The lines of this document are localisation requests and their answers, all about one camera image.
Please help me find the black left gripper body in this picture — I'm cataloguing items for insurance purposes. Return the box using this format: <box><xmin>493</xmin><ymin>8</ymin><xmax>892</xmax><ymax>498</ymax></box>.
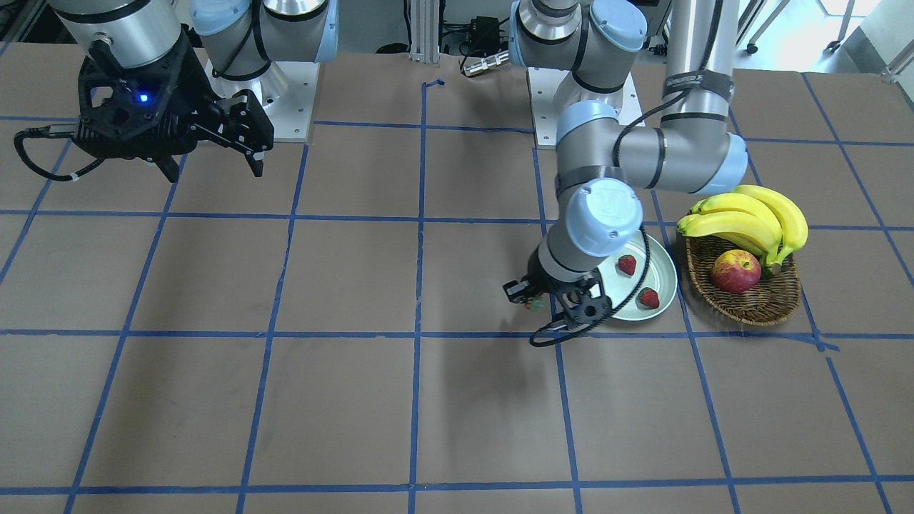
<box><xmin>503</xmin><ymin>268</ymin><xmax>613</xmax><ymax>333</ymax></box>

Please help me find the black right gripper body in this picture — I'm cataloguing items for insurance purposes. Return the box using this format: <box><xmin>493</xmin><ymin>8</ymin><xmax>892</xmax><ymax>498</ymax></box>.
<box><xmin>72</xmin><ymin>34</ymin><xmax>274</xmax><ymax>160</ymax></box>

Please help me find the strawberry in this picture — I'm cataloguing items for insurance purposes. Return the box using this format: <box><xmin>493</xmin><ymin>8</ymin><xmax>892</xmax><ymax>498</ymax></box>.
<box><xmin>636</xmin><ymin>287</ymin><xmax>661</xmax><ymax>310</ymax></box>
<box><xmin>523</xmin><ymin>297</ymin><xmax>545</xmax><ymax>312</ymax></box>
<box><xmin>616</xmin><ymin>254</ymin><xmax>638</xmax><ymax>276</ymax></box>

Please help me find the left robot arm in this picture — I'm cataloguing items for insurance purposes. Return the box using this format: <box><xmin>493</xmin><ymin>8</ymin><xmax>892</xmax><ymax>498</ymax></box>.
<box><xmin>505</xmin><ymin>1</ymin><xmax>748</xmax><ymax>347</ymax></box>

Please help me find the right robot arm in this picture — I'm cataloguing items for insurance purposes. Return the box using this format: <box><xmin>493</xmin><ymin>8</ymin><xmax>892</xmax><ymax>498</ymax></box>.
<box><xmin>14</xmin><ymin>1</ymin><xmax>338</xmax><ymax>183</ymax></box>

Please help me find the light green plate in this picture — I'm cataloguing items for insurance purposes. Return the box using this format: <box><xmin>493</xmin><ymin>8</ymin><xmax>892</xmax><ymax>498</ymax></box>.
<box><xmin>598</xmin><ymin>232</ymin><xmax>677</xmax><ymax>322</ymax></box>

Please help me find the red apple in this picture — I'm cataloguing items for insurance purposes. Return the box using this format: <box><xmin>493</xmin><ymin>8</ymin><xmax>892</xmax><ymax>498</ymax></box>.
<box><xmin>710</xmin><ymin>248</ymin><xmax>763</xmax><ymax>295</ymax></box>

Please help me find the wicker basket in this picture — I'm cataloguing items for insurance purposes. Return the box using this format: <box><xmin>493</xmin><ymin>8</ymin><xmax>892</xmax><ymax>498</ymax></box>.
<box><xmin>677</xmin><ymin>236</ymin><xmax>803</xmax><ymax>326</ymax></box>

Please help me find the yellow banana bunch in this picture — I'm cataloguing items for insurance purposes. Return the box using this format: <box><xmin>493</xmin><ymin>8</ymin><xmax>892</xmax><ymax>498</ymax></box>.
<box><xmin>677</xmin><ymin>184</ymin><xmax>809</xmax><ymax>276</ymax></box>

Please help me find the aluminium frame post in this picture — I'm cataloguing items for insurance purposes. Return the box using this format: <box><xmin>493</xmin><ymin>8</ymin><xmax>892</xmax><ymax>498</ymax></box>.
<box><xmin>406</xmin><ymin>0</ymin><xmax>441</xmax><ymax>67</ymax></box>

